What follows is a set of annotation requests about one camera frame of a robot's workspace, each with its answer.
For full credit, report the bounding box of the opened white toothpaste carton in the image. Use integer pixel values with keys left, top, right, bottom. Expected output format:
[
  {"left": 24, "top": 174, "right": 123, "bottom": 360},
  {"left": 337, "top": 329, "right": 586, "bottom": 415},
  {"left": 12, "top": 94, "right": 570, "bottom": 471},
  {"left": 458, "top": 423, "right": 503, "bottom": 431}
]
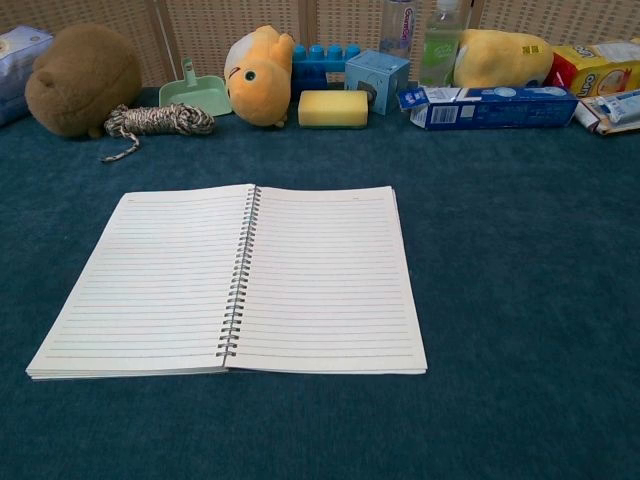
[{"left": 572, "top": 95, "right": 640, "bottom": 137}]

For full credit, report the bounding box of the yellow plush toy with tag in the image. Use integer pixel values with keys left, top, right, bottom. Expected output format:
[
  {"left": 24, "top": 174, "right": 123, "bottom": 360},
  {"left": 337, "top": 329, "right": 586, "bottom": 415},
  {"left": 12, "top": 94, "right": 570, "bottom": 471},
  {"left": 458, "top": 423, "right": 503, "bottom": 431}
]
[{"left": 452, "top": 28, "right": 555, "bottom": 90}]

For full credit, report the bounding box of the braided rope bundle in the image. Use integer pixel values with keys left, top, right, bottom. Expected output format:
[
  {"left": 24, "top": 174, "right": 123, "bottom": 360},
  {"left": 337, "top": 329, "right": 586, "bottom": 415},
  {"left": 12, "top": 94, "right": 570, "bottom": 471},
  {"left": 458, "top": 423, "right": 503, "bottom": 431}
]
[{"left": 99, "top": 102, "right": 217, "bottom": 164}]

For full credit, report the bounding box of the yellow sponge with green base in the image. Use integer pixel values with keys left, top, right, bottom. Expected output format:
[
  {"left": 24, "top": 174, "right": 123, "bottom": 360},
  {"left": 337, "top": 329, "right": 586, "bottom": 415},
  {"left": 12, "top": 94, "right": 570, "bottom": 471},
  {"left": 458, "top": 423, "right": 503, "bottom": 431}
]
[{"left": 297, "top": 89, "right": 370, "bottom": 130}]

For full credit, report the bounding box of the yellow red snack box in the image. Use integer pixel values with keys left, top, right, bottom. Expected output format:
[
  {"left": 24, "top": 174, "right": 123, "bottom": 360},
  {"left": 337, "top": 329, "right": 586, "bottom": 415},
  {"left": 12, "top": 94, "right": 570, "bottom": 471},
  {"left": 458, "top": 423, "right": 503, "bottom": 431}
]
[{"left": 543, "top": 39, "right": 640, "bottom": 97}]

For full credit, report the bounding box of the clear bottle green label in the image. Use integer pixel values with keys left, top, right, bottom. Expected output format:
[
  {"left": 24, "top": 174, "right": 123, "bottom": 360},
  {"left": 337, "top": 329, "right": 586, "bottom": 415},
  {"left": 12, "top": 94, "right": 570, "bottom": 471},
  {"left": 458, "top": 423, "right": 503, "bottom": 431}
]
[{"left": 418, "top": 0, "right": 465, "bottom": 89}]

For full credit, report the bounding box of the blue building block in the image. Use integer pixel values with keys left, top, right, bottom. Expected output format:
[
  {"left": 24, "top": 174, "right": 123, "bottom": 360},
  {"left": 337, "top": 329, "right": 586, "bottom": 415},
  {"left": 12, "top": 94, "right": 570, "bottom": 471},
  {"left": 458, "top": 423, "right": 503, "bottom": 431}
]
[{"left": 291, "top": 43, "right": 362, "bottom": 101}]

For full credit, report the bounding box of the white blue toothpaste tube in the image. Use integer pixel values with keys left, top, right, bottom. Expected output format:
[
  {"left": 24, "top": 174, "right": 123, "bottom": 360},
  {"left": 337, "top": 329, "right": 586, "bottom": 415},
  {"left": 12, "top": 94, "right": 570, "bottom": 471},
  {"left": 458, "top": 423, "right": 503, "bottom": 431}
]
[{"left": 594, "top": 89, "right": 640, "bottom": 125}]

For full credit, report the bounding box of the light blue cube box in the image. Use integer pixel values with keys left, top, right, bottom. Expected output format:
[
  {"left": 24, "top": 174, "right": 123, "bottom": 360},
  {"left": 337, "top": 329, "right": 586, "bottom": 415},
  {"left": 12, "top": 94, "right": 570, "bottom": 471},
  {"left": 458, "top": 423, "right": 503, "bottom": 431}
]
[{"left": 344, "top": 48, "right": 412, "bottom": 117}]

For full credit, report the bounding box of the clear bottle purple label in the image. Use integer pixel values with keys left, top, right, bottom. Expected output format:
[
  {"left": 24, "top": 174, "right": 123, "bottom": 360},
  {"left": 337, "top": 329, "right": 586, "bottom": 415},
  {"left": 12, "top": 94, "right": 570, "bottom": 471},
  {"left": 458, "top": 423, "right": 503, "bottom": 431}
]
[{"left": 378, "top": 0, "right": 419, "bottom": 61}]

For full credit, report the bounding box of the woven folding screen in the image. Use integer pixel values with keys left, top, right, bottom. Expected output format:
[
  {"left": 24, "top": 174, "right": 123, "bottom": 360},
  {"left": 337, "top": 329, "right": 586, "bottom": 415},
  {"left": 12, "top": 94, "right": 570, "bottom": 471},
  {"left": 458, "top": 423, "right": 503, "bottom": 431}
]
[{"left": 0, "top": 0, "right": 640, "bottom": 89}]

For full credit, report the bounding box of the blue toothpaste box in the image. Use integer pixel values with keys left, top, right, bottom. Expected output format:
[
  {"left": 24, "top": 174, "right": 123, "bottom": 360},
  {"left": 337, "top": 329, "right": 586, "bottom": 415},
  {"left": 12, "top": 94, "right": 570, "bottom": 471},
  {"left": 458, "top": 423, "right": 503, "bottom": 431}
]
[{"left": 396, "top": 85, "right": 580, "bottom": 132}]

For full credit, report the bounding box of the white spiral notebook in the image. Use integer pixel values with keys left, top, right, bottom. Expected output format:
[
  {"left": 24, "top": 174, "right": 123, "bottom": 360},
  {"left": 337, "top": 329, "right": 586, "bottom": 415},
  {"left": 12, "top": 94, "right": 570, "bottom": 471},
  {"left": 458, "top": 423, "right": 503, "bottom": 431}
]
[{"left": 24, "top": 183, "right": 429, "bottom": 382}]

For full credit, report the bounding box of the green plastic dustpan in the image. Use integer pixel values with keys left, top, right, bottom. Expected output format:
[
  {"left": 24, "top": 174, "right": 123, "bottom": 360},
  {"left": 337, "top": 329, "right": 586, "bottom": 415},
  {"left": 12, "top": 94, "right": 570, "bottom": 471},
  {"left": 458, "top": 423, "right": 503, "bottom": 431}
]
[{"left": 158, "top": 57, "right": 234, "bottom": 118}]

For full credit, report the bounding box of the orange white-faced plush toy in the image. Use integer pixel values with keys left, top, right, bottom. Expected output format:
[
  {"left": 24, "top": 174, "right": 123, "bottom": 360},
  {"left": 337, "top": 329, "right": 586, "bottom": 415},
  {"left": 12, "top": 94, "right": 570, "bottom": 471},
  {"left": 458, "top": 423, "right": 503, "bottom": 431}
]
[{"left": 223, "top": 24, "right": 296, "bottom": 129}]

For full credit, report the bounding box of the teal table cloth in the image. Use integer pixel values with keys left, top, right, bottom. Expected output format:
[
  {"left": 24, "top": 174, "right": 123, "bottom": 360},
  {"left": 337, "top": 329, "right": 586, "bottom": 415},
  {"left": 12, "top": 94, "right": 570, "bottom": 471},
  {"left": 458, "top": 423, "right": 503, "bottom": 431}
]
[{"left": 0, "top": 84, "right": 640, "bottom": 480}]

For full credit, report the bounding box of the brown plush toy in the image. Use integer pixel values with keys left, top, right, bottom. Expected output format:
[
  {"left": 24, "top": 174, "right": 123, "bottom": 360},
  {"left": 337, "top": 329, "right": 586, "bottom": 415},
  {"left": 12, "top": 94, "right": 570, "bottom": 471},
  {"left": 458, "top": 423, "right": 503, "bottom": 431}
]
[{"left": 24, "top": 22, "right": 144, "bottom": 140}]

